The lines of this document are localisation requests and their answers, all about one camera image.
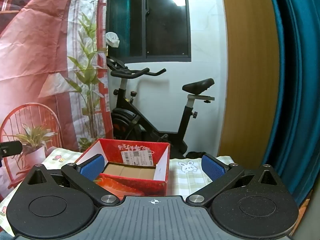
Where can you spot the white crumpled cloth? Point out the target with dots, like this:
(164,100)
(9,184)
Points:
(112,39)

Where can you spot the wooden door panel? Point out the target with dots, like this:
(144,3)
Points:
(250,80)

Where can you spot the green checked bunny print blanket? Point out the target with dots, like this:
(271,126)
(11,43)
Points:
(190,180)

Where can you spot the red strawberry print cardboard box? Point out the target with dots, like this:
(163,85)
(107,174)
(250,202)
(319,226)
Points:
(135,150)

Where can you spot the dark framed window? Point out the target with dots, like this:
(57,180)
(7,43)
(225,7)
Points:
(162,30)

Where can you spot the teal curtain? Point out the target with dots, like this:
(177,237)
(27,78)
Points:
(300,80)

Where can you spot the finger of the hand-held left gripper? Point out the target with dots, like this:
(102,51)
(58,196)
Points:
(10,148)

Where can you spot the red printed wall cloth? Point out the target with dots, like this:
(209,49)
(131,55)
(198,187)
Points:
(37,55)

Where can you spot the black exercise bike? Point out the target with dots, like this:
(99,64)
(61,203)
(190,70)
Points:
(130,115)

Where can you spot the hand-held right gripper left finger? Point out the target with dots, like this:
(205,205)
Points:
(92,167)

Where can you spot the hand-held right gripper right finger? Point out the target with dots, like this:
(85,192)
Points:
(212,167)

